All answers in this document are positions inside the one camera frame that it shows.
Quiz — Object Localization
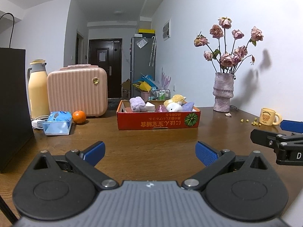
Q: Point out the purple towel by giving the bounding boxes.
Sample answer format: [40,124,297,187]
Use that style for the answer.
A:
[129,96,146,112]

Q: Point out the open brown cardboard box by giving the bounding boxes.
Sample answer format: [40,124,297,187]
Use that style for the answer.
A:
[122,79,132,94]

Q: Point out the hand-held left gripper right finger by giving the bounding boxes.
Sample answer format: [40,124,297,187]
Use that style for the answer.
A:
[181,141,276,191]

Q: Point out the interior door frame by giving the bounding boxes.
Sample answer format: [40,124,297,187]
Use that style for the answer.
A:
[76,30,85,65]

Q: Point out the white and yellow plush toy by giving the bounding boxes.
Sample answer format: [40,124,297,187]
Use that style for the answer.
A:
[164,94,187,112]

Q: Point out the white cable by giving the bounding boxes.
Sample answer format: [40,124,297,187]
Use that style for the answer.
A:
[32,115,49,130]

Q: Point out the black paper bag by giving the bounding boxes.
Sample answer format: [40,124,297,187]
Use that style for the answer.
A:
[0,13,35,173]

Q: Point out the wire rack trolley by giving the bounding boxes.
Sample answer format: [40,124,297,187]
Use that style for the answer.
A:
[150,87,171,101]

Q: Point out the yellow bear print mug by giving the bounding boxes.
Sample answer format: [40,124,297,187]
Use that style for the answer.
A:
[259,107,283,126]

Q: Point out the white electrical panel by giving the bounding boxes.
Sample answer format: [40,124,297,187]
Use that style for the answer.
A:
[162,19,171,40]

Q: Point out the white folded umbrella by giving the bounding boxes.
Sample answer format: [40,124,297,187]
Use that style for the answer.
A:
[149,36,157,67]

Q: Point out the yellow thermos jug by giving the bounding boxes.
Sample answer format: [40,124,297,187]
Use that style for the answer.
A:
[27,60,50,120]

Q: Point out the grey refrigerator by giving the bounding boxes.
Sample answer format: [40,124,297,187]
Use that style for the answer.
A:
[131,36,156,93]

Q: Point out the bunch of dried pink roses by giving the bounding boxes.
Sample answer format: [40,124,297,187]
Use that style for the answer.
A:
[194,16,264,74]

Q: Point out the yellow bag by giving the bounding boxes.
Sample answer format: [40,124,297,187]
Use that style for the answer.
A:
[133,82,151,92]

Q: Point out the dark cloth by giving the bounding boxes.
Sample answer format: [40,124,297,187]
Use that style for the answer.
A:
[108,99,122,110]

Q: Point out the pink ribbed suitcase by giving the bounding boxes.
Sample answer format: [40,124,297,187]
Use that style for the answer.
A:
[47,67,108,118]

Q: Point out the pink knitted cloth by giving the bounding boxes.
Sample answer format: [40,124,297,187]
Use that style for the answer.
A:
[59,64,99,70]

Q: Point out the blue wet wipes pack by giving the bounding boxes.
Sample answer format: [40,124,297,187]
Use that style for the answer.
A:
[43,111,73,136]

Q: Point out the dark brown door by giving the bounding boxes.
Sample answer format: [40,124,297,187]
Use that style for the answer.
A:
[89,38,123,99]

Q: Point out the orange fruit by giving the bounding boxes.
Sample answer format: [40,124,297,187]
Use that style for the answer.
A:
[72,110,86,124]

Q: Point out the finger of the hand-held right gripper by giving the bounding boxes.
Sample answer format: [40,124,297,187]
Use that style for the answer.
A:
[280,120,303,134]
[250,129,288,147]

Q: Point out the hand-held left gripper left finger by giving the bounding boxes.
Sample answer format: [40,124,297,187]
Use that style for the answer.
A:
[24,141,119,190]

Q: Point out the scattered yellow flower bits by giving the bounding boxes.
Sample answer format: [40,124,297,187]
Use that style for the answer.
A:
[240,117,259,126]

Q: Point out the pink textured vase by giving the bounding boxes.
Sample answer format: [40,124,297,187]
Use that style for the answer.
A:
[212,72,235,113]

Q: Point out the orange cardboard box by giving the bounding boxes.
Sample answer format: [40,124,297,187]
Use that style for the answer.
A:
[116,99,201,130]

